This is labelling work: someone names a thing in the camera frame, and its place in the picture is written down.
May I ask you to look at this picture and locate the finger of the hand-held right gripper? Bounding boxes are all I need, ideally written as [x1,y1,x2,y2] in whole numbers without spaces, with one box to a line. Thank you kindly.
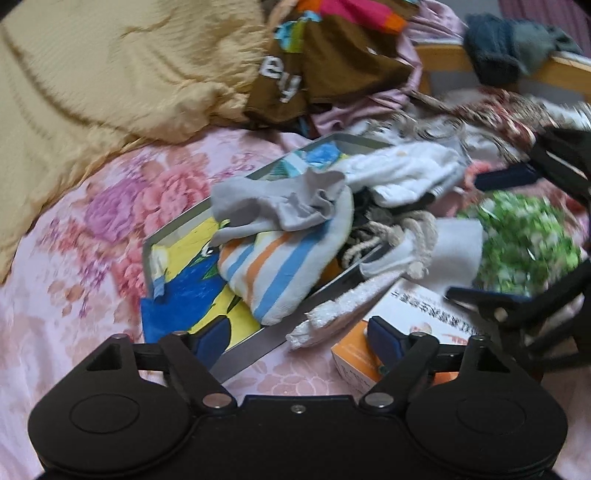
[445,265,591,384]
[475,128,591,206]

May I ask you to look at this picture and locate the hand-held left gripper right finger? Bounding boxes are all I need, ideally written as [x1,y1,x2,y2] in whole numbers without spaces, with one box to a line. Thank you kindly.
[359,316,513,411]

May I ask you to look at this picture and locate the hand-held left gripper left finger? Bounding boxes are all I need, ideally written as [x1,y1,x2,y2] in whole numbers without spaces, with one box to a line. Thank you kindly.
[76,318,238,414]

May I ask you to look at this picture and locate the grey shallow box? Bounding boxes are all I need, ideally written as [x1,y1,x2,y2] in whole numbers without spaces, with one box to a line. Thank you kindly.
[141,133,398,384]

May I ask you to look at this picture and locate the grey drawstring pouch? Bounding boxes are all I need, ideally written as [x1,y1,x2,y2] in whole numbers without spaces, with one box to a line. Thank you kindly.
[342,216,485,283]

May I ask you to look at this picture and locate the pastel striped cloth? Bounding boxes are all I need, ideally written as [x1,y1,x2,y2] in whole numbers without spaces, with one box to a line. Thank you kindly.
[216,185,355,326]

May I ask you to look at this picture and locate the white muslin cloth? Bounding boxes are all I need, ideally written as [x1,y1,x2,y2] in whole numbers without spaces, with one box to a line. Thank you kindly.
[344,142,467,208]

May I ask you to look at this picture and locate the grey sock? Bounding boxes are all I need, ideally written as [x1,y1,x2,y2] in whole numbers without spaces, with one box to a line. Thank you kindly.
[210,170,348,232]

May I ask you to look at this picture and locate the white orange medicine box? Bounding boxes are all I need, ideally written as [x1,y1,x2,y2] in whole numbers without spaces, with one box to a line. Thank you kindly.
[331,276,476,398]

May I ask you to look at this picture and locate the cartoon print towel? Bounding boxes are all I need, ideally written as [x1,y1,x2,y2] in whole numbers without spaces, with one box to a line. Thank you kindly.
[141,143,352,344]

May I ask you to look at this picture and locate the glass jar of green stars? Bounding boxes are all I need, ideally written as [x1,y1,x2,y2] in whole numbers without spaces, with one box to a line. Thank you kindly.
[456,190,583,297]

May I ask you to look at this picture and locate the blue jeans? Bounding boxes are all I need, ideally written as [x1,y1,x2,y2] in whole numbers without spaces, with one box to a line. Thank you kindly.
[464,13,525,86]

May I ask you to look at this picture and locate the grey garment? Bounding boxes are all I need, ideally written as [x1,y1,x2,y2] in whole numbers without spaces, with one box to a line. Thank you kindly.
[510,21,583,77]

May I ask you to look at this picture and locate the pink floral quilt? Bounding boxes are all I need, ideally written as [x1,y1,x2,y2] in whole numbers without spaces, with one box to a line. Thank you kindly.
[0,124,591,480]

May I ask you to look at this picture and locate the light pink garment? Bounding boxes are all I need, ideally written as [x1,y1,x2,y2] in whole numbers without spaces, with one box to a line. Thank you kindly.
[309,0,467,139]

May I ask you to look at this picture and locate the brown colourful striped garment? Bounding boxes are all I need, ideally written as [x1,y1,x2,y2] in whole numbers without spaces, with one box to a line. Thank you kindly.
[245,0,416,127]

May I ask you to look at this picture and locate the beige quilt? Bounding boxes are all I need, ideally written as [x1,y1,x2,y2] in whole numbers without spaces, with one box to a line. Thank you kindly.
[0,0,278,284]

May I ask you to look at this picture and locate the wooden bed frame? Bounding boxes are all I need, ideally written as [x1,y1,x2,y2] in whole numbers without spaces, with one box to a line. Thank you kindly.
[418,44,591,100]

